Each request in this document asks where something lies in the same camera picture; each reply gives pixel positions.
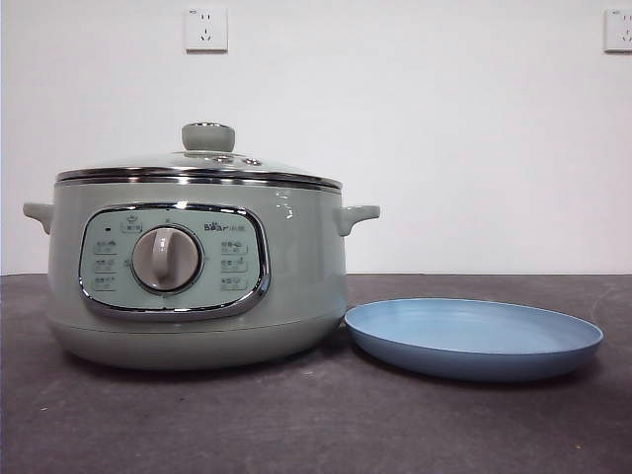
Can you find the glass lid with green knob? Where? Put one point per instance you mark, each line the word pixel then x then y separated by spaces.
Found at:
pixel 208 135

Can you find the pale green electric steamer pot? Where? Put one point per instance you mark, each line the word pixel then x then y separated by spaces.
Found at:
pixel 296 276

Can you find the blue plate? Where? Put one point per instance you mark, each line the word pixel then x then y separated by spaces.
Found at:
pixel 444 328

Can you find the white wall socket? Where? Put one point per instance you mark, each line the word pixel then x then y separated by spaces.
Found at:
pixel 206 29
pixel 619 29

